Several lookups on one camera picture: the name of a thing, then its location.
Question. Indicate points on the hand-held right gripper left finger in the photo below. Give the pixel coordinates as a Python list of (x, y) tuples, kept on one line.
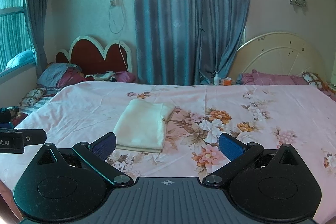
[(103, 146)]

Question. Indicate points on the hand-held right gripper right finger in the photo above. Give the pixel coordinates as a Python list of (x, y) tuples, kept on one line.
[(232, 146)]

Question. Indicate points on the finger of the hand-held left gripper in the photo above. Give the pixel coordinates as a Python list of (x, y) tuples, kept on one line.
[(6, 126)]

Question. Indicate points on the white knit sweater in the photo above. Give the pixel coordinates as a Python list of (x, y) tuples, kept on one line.
[(141, 124)]

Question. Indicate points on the striped bed sheet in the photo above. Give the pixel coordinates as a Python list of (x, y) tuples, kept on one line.
[(39, 106)]

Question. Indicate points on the dark checked pillow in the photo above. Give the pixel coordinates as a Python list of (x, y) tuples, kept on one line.
[(32, 96)]

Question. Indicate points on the pink floral bed sheet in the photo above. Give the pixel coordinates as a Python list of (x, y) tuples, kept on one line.
[(86, 103)]

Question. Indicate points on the orange box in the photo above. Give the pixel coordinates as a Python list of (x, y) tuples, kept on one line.
[(227, 81)]

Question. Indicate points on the light blue quilt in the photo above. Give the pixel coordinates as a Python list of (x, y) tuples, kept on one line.
[(21, 60)]

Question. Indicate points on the small blue item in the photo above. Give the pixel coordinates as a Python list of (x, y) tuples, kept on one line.
[(239, 79)]

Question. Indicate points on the blue-grey pillow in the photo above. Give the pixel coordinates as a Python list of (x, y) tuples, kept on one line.
[(51, 74)]

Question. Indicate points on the white pump bottle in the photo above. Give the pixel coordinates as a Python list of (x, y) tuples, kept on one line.
[(216, 80)]

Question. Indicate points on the dark patterned cloth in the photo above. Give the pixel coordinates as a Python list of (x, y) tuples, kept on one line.
[(102, 76)]

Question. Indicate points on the magenta pillow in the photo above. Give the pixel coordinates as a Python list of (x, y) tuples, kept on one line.
[(126, 77)]

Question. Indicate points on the crimson cloth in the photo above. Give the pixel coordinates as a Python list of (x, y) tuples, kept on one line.
[(71, 78)]

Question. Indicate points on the pink striped pillow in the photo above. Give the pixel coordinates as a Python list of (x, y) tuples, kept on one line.
[(267, 79)]

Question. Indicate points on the red heart-shaped headboard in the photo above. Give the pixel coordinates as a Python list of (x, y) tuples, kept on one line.
[(86, 56)]

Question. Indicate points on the cream round headboard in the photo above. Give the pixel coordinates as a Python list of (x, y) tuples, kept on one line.
[(275, 56)]

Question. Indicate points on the checked cushion with red trim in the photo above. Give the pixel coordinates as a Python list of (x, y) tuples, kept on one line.
[(315, 81)]

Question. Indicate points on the window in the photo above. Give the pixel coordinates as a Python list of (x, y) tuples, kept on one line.
[(13, 19)]

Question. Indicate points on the narrow blue-grey curtain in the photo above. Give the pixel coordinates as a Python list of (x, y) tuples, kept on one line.
[(35, 16)]

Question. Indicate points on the wide blue-grey curtain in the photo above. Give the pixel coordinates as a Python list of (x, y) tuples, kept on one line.
[(170, 16)]

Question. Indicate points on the white wall socket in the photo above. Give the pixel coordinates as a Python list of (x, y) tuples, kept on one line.
[(114, 2)]

